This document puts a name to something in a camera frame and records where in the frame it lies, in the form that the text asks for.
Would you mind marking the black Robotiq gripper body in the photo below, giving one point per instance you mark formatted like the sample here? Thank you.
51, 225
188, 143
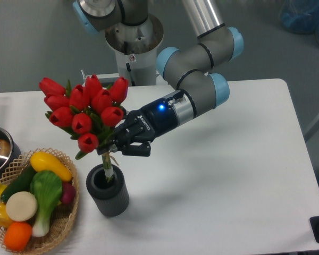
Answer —
147, 123

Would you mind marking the red tulip bouquet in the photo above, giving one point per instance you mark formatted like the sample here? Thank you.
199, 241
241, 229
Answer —
89, 113

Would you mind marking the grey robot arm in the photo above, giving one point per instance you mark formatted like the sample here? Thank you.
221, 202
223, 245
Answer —
196, 89

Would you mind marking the dark grey ribbed vase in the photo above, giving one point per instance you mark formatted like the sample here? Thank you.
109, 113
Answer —
110, 199

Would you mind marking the purple toy radish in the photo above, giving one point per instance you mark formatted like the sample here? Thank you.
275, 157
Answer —
68, 193

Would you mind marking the yellow toy squash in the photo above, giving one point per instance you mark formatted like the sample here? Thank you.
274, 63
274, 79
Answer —
42, 161

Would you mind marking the green toy bok choy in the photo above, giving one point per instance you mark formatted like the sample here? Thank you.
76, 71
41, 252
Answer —
46, 186

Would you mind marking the woven wicker basket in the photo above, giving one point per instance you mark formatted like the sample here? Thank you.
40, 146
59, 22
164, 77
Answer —
62, 218

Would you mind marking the green toy cucumber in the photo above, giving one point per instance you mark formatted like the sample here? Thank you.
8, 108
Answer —
21, 183

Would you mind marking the beige round toy bun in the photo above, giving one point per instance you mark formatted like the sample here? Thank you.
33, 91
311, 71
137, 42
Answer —
21, 206

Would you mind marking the orange toy fruit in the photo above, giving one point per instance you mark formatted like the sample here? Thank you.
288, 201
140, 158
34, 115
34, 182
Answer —
17, 236

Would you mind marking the yellow toy bell pepper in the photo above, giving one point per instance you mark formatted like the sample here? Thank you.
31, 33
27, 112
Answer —
5, 220

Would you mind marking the blue plastic bag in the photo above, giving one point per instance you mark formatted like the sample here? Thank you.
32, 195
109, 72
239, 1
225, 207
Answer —
301, 17

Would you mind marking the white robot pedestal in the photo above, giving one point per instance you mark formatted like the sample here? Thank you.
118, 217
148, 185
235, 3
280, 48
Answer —
135, 41

